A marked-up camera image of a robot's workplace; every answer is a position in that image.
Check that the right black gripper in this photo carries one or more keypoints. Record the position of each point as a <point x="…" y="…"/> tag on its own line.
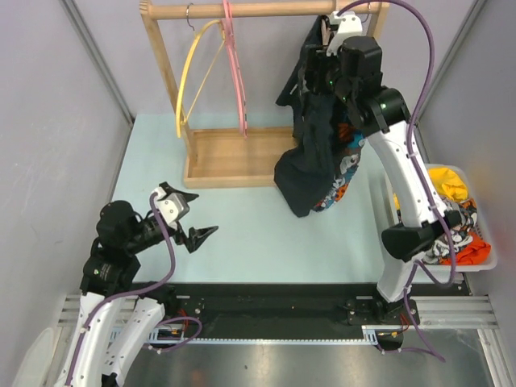
<point x="316" y="59"/>

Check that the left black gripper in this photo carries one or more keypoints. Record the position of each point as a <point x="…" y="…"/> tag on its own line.
<point x="195" y="235"/>

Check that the colourful patterned shorts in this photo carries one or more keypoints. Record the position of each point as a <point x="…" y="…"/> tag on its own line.
<point x="348" y="146"/>

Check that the dark navy shorts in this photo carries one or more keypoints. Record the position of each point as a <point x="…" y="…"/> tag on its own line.
<point x="305" y="173"/>

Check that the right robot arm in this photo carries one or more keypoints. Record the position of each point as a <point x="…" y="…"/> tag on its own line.
<point x="353" y="74"/>

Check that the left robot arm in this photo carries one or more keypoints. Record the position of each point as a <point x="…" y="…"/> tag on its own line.
<point x="117" y="318"/>

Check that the pink plastic hanger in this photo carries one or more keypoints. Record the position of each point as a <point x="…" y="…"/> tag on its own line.
<point x="235" y="68"/>

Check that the wooden clothes rack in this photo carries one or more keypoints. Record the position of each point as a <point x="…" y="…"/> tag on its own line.
<point x="223" y="158"/>

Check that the white laundry basket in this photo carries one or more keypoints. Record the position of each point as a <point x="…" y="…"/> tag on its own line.
<point x="478" y="231"/>

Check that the yellow garment in basket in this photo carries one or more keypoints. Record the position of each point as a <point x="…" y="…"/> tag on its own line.
<point x="448" y="183"/>

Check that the patterned garment in basket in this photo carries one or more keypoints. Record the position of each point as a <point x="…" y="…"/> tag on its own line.
<point x="461" y="235"/>

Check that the orange garment in basket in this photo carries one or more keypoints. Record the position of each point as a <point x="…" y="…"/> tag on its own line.
<point x="475" y="253"/>

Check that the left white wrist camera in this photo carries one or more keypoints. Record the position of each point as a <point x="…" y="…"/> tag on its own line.
<point x="171" y="206"/>

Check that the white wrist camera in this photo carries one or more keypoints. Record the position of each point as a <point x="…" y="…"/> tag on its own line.
<point x="344" y="26"/>
<point x="171" y="206"/>

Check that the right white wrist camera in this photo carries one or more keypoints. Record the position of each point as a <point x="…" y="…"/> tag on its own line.
<point x="344" y="26"/>

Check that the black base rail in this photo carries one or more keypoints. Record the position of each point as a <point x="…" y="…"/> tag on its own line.
<point x="281" y="312"/>

